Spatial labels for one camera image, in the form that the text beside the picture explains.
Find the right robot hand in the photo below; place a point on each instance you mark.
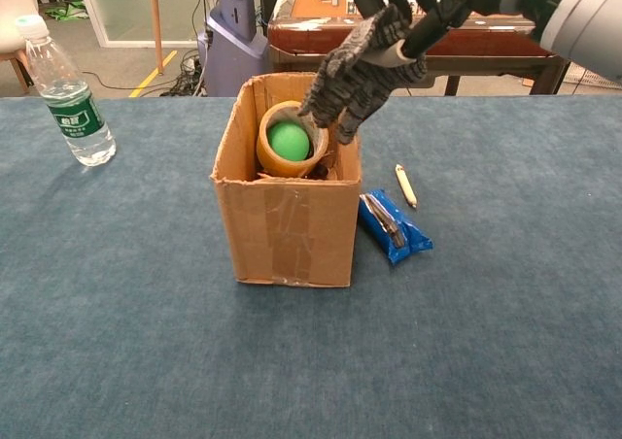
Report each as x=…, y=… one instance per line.
x=452, y=2

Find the gray striped knit glove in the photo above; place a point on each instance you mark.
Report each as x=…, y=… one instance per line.
x=355, y=84

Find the blue snack packet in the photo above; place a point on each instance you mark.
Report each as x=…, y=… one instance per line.
x=410, y=240

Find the blue gray robot base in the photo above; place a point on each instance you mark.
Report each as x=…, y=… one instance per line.
x=233, y=45

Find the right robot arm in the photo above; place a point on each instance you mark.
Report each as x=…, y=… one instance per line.
x=583, y=16

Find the cardboard box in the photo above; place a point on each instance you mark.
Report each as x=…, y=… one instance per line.
x=286, y=230

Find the face-up mahjong tile row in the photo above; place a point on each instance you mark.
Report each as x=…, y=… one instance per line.
x=350, y=7

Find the brown mahjong table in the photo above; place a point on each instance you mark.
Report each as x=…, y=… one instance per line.
x=311, y=41

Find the white plastic basket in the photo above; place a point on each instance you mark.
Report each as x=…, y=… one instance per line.
x=593, y=77

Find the short wooden pencil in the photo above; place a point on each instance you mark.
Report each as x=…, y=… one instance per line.
x=406, y=186

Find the green ball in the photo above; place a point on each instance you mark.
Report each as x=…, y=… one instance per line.
x=286, y=143

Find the yellow packing tape roll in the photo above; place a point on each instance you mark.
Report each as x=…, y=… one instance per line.
x=272, y=159

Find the wooden pole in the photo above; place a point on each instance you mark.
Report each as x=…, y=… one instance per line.
x=156, y=21

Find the green sheet on floor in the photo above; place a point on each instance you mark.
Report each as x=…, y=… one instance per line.
x=68, y=11

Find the clear water bottle green label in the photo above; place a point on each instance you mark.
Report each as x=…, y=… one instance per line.
x=73, y=113

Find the beige chair wooden legs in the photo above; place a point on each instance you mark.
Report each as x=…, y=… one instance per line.
x=14, y=21

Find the blue table cloth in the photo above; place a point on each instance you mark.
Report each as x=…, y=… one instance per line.
x=146, y=337

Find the white glass door frame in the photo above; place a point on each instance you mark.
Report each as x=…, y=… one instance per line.
x=92, y=11

